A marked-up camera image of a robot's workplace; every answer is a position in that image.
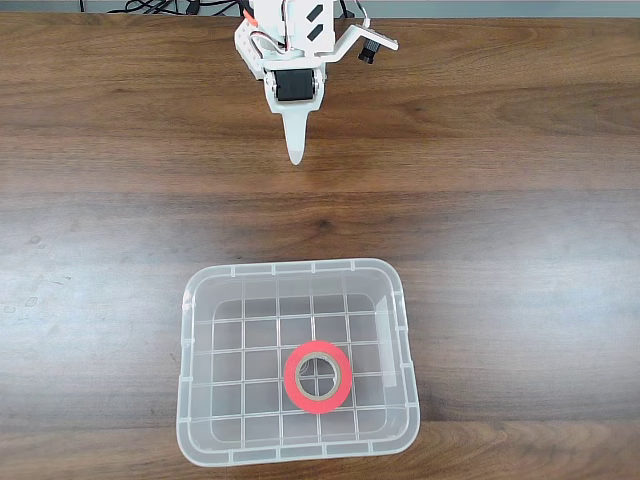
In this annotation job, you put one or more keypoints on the red tape roll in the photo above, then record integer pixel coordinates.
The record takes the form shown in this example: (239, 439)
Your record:
(289, 377)

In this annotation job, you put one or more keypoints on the clear plastic storage box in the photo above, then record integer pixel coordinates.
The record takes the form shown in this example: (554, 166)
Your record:
(260, 365)

